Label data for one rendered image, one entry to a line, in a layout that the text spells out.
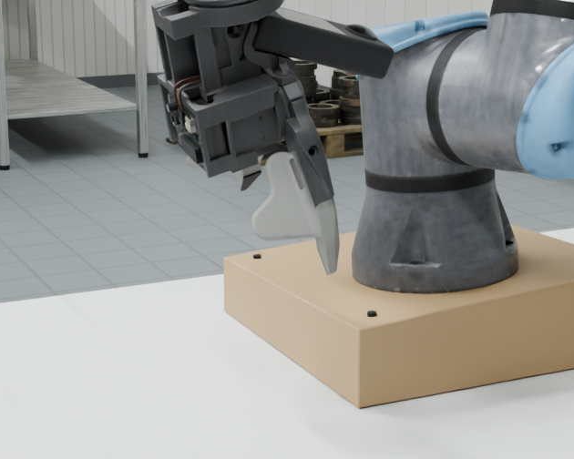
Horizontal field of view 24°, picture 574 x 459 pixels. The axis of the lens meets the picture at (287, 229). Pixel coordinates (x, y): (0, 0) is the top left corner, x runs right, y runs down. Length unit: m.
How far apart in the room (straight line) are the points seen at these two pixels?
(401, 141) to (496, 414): 0.24
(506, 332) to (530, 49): 0.25
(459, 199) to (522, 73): 0.16
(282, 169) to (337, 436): 0.23
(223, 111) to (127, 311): 0.48
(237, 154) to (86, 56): 7.79
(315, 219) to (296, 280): 0.30
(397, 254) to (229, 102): 0.31
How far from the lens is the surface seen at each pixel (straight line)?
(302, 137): 0.90
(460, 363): 1.13
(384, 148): 1.15
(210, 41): 0.89
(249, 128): 0.91
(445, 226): 1.14
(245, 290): 1.27
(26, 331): 1.30
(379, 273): 1.16
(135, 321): 1.31
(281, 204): 0.91
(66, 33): 8.64
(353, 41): 0.94
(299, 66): 6.60
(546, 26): 1.04
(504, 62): 1.05
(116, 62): 8.76
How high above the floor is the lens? 1.27
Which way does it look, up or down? 15 degrees down
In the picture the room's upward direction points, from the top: straight up
